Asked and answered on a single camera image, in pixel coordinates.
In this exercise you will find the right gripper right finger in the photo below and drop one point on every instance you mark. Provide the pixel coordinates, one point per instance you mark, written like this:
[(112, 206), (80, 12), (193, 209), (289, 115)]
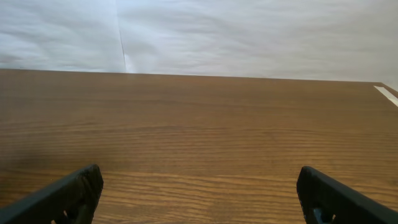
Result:
[(335, 199)]

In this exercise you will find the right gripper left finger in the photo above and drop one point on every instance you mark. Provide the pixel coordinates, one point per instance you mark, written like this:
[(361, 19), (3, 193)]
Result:
[(62, 199)]

